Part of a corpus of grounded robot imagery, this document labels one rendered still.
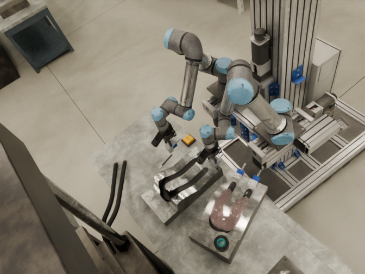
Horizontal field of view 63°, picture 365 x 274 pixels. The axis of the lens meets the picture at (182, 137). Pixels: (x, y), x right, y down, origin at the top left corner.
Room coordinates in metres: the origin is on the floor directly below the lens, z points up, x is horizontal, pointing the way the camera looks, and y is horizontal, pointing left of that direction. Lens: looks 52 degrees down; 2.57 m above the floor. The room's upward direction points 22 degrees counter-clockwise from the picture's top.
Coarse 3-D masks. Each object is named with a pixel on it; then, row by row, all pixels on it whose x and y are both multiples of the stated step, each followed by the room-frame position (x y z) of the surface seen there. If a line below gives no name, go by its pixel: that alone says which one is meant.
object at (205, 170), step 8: (192, 160) 1.09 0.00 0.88; (184, 168) 1.06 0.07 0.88; (168, 176) 1.02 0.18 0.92; (176, 176) 1.01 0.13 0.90; (200, 176) 0.95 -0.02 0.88; (160, 184) 0.98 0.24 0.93; (184, 184) 0.93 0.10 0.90; (192, 184) 0.92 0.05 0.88; (160, 192) 0.94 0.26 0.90; (168, 192) 0.90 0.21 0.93; (176, 192) 0.90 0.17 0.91; (168, 200) 0.88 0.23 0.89
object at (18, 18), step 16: (0, 0) 5.04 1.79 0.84; (16, 0) 4.66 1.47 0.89; (32, 0) 4.70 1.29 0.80; (0, 16) 4.59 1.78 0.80; (16, 16) 4.39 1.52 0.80; (32, 16) 4.33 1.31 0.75; (48, 16) 4.39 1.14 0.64; (16, 32) 4.23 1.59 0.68; (32, 32) 5.28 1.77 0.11; (48, 32) 5.06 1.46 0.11; (32, 48) 4.75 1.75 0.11; (48, 48) 4.57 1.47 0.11; (64, 48) 4.39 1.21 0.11; (32, 64) 4.20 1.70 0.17
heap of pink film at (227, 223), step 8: (224, 192) 0.78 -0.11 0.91; (216, 200) 0.75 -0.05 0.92; (224, 200) 0.73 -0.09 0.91; (240, 200) 0.70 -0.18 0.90; (216, 208) 0.70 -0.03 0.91; (232, 208) 0.66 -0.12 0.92; (240, 208) 0.64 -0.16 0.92; (216, 216) 0.66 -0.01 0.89; (224, 216) 0.64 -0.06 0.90; (232, 216) 0.62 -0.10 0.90; (240, 216) 0.61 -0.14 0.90; (216, 224) 0.62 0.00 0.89; (224, 224) 0.60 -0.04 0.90; (232, 224) 0.59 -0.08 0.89
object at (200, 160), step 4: (204, 148) 1.01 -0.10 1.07; (204, 152) 0.99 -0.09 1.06; (208, 152) 0.98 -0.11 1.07; (200, 156) 0.99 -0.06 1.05; (204, 156) 0.97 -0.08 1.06; (208, 156) 0.97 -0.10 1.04; (196, 160) 0.98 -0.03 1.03; (200, 160) 0.96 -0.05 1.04; (204, 160) 0.96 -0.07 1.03; (200, 164) 0.95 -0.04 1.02
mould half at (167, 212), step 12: (192, 156) 1.12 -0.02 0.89; (168, 168) 1.09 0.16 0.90; (180, 168) 1.07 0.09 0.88; (192, 168) 1.03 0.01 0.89; (156, 180) 1.01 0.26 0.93; (180, 180) 0.97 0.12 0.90; (204, 180) 0.91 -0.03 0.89; (216, 180) 0.92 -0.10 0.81; (144, 192) 1.01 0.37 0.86; (156, 192) 0.97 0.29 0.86; (180, 192) 0.87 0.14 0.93; (192, 192) 0.86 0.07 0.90; (156, 204) 0.89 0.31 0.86; (168, 204) 0.86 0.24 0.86; (180, 204) 0.81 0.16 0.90; (168, 216) 0.79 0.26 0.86
